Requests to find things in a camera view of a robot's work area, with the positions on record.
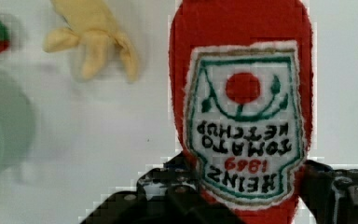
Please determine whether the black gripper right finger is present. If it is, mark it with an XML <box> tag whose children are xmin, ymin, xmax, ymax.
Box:
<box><xmin>300</xmin><ymin>160</ymin><xmax>358</xmax><ymax>224</ymax></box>

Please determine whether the red plush ketchup bottle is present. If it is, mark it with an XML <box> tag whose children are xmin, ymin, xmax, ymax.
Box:
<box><xmin>169</xmin><ymin>0</ymin><xmax>313</xmax><ymax>224</ymax></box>

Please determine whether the teal mug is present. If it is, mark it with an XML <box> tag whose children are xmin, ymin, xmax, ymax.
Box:
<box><xmin>0</xmin><ymin>74</ymin><xmax>35</xmax><ymax>172</ymax></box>

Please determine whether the yellow plush banana peel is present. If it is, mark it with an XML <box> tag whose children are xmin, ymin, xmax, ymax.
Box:
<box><xmin>43</xmin><ymin>0</ymin><xmax>139</xmax><ymax>82</ymax></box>

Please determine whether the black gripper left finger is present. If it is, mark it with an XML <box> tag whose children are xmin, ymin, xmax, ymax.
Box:
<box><xmin>80</xmin><ymin>154</ymin><xmax>244</xmax><ymax>224</ymax></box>

